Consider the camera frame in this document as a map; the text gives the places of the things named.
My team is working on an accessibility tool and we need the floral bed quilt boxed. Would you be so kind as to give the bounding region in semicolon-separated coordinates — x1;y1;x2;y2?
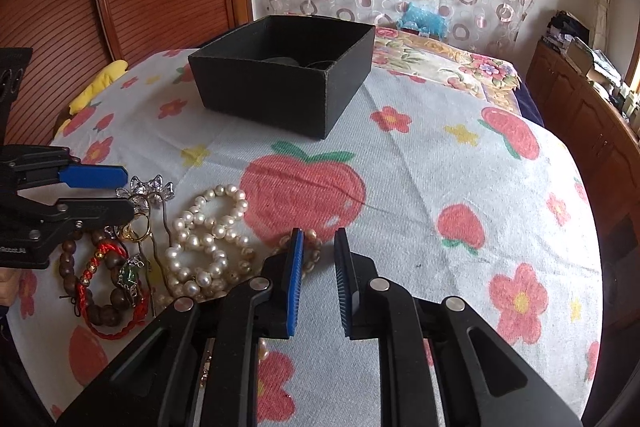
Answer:
372;27;522;116

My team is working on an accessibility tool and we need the silver crystal hair clip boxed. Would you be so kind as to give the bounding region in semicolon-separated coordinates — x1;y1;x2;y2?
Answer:
115;173;177;258

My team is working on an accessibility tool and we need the red rope bracelet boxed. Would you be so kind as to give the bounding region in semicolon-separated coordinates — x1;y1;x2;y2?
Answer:
77;238;151;342

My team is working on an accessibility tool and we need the black jewelry box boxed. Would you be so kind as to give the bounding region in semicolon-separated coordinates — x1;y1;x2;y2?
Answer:
189;15;375;140

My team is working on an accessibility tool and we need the cardboard box on cabinet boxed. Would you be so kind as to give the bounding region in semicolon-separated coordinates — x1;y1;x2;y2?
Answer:
564;38;606;75

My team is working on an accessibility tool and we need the white pearl necklace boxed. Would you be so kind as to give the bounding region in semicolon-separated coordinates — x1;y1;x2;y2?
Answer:
158;183;324;303

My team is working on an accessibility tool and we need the yellow plush toy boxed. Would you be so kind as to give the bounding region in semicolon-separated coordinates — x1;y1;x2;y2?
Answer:
53;60;128;136

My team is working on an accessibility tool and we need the long wooden cabinet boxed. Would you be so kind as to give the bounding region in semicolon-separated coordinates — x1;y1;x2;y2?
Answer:
525;40;639;309

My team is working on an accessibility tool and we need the black bag on cabinet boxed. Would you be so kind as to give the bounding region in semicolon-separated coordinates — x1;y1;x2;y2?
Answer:
542;11;590;52

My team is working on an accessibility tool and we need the person's left hand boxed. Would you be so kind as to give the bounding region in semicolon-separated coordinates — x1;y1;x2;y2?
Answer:
0;268;22;308

